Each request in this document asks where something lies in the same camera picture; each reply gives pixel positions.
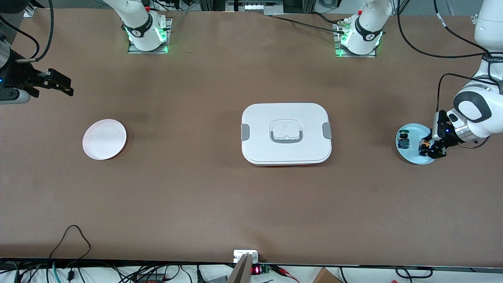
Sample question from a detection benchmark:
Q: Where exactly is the light blue round plate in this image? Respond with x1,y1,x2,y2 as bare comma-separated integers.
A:
395,123,437,165

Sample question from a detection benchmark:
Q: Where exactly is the pale pink round plate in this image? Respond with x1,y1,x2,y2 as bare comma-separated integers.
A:
82,119,127,160

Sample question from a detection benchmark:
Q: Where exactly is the brown cardboard box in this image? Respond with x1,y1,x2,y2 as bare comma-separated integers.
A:
312,267,343,283

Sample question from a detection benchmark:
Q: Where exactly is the white power strip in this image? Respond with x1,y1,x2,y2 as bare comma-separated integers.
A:
225,0,284,15

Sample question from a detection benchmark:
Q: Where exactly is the grey metal bar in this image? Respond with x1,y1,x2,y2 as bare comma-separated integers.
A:
226,254,253,283

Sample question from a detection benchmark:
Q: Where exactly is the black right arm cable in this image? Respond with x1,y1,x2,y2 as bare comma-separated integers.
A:
0,0,54,63

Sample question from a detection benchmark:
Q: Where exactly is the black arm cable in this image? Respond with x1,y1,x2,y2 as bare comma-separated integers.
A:
397,0,503,116
0,0,54,63

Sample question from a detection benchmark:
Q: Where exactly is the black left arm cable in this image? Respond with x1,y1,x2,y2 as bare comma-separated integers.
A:
397,0,503,116

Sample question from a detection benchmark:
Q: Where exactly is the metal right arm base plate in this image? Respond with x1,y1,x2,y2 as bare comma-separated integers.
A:
128,18,173,54

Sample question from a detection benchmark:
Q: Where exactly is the black coiled cable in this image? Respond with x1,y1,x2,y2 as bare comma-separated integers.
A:
395,266,433,279

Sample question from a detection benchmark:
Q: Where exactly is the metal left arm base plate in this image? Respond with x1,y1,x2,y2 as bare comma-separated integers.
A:
333,24,377,58

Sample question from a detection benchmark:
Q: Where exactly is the thin black looped cable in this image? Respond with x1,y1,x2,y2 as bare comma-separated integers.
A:
49,225,92,277

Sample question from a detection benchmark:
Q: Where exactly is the white lunch box grey handle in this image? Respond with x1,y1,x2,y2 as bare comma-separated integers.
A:
240,103,332,166

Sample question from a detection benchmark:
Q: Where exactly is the black cable across table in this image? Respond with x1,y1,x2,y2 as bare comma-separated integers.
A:
267,12,346,34

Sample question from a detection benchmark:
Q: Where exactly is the small silver metal bracket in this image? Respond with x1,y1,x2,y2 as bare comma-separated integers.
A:
233,250,259,264

